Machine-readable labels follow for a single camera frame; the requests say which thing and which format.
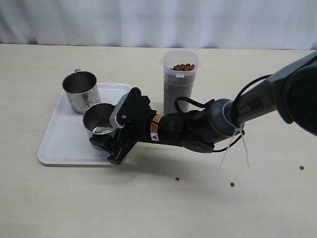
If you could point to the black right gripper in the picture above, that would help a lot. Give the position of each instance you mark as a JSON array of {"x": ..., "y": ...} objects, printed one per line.
[{"x": 135, "y": 130}]

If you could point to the steel mug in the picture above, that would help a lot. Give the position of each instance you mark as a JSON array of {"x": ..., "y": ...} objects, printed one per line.
[
  {"x": 96, "y": 120},
  {"x": 81, "y": 90}
]

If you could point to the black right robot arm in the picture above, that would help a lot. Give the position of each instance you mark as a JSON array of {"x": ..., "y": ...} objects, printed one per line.
[{"x": 291, "y": 91}]

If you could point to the white plastic tray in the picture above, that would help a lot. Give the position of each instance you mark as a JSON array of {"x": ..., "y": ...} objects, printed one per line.
[{"x": 66, "y": 143}]

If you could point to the clear plastic tall container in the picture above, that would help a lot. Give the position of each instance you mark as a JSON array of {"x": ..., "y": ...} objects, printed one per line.
[{"x": 179, "y": 73}]

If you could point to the white curtain backdrop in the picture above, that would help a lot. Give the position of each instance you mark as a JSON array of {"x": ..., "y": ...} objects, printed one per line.
[{"x": 245, "y": 24}]

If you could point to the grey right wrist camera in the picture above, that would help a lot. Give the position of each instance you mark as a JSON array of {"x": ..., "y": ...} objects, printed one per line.
[{"x": 123, "y": 110}]

